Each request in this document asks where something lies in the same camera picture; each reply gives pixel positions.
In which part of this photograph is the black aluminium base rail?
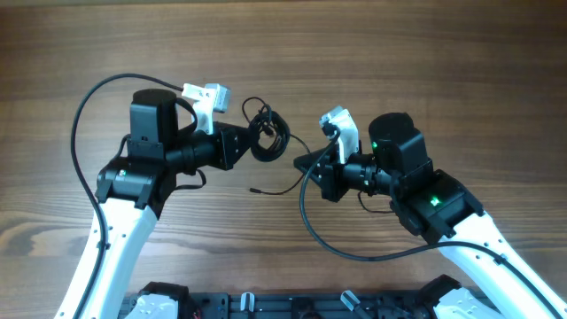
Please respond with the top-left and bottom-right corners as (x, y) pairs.
(191, 291), (428, 319)

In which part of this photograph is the right camera black cable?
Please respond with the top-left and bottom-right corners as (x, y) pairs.
(299, 128), (563, 319)

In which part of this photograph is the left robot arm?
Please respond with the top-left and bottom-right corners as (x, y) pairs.
(57, 83), (249, 318)

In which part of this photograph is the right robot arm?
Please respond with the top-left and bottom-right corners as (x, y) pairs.
(294, 108), (566, 318)

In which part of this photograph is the camera black cable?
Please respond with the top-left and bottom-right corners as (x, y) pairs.
(69, 73), (185, 319)
(299, 128), (563, 319)

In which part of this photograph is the left camera black cable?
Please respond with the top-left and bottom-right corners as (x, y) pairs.
(69, 73), (185, 319)

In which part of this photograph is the black usb cable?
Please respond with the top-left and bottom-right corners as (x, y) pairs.
(241, 96), (312, 197)

